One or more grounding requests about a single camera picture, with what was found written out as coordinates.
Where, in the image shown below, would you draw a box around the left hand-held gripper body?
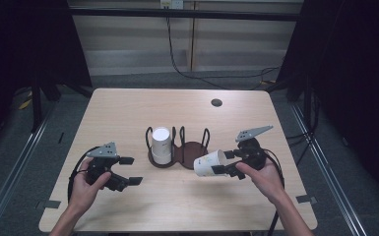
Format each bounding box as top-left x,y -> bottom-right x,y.
85,141 -> 127,193

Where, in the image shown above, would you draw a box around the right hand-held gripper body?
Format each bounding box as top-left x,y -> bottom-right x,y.
235,125 -> 275,171

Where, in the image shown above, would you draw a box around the printed white paper cup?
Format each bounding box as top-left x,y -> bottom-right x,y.
193,148 -> 229,178

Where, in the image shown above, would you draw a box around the brown double cup holder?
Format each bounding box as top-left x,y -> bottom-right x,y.
145,125 -> 211,171

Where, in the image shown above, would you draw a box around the person's right hand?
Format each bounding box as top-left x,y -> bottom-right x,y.
235,156 -> 285,205

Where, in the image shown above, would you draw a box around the person's left hand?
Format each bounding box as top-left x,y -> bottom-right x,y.
68,158 -> 112,214

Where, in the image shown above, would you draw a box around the grey tape piece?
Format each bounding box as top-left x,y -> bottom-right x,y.
35,200 -> 62,210
295,194 -> 318,205

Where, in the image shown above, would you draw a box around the black metal stand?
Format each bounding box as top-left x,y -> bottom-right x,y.
29,77 -> 44,134

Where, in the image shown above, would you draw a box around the dark curtain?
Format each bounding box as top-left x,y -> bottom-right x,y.
0,0 -> 94,158
275,0 -> 379,201

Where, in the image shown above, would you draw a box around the black horizontal bar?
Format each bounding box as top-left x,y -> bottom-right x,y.
68,7 -> 304,23

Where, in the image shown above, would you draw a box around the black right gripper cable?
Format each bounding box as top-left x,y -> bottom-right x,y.
261,148 -> 285,236

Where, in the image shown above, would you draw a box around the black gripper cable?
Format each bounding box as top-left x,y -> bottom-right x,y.
67,147 -> 96,204
261,148 -> 285,236

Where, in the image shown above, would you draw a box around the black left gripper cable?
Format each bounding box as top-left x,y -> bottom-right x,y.
67,147 -> 96,204

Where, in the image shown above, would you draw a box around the black floor cables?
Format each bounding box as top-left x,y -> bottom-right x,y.
285,87 -> 321,166

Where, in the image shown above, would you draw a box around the metal floor rail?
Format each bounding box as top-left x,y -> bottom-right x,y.
0,99 -> 60,236
288,101 -> 370,236

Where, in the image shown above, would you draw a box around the long black wall cable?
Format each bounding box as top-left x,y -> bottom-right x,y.
164,8 -> 282,90

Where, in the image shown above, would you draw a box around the white wall outlet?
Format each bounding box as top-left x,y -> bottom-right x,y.
159,0 -> 185,10

